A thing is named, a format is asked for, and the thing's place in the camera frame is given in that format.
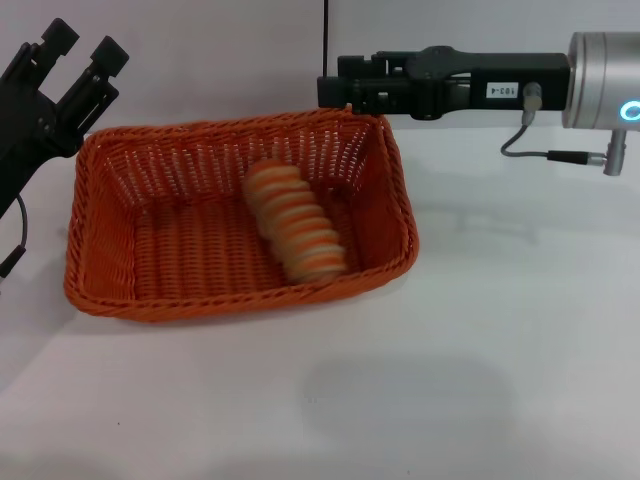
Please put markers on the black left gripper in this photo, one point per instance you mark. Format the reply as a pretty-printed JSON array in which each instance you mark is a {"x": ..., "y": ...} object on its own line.
[{"x": 30, "y": 140}]

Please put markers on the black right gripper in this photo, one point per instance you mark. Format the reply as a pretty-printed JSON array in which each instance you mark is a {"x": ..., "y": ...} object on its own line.
[{"x": 465, "y": 90}]

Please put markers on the orange striped bread loaf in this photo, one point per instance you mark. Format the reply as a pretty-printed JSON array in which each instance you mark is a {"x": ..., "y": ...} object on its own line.
[{"x": 300, "y": 225}]

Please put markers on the orange woven plastic basket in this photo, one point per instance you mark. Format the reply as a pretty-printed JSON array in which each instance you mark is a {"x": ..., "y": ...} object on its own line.
[{"x": 200, "y": 250}]

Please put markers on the black vertical wall strip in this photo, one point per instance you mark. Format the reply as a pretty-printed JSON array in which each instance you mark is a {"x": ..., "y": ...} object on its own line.
[{"x": 325, "y": 35}]

